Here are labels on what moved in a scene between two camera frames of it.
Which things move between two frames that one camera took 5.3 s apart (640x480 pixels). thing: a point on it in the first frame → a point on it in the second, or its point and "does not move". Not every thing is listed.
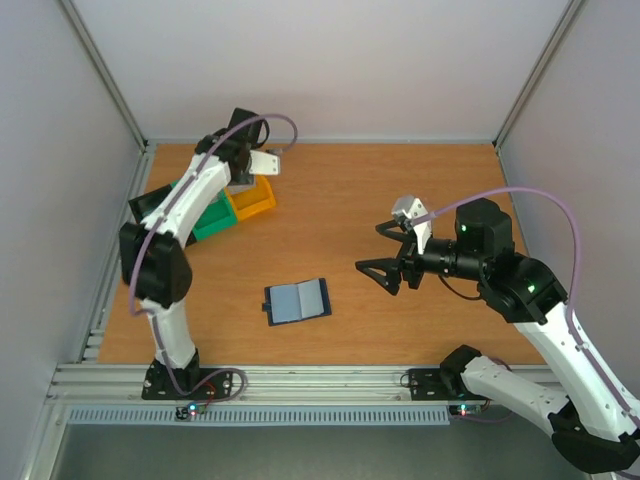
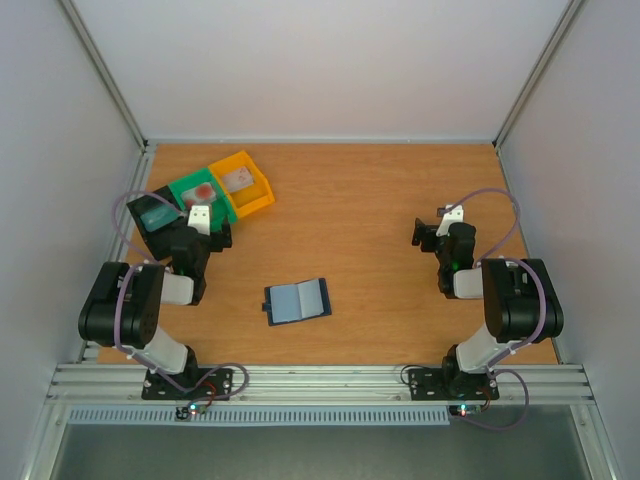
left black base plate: (158, 386) does not move
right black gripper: (406, 263) → (430, 238)
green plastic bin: (220, 216) does not move
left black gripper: (242, 180) → (220, 243)
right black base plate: (436, 384) does not move
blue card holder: (288, 303) does not move
